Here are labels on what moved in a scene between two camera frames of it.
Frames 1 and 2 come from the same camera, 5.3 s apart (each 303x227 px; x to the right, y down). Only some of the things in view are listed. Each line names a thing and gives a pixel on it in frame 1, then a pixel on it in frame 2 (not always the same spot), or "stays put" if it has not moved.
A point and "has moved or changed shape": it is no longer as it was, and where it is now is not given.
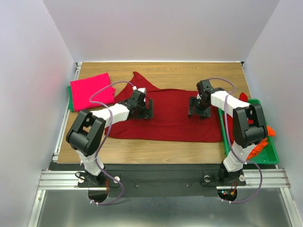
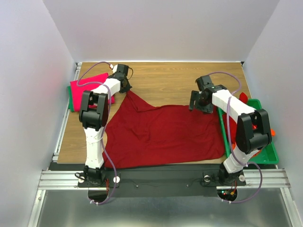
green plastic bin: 268,154 stays put
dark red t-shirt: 171,121 has moved or changed shape
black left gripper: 147,114 → 127,88
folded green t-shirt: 70,104 stays put
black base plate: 161,180 stays put
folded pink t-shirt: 82,90 stays put
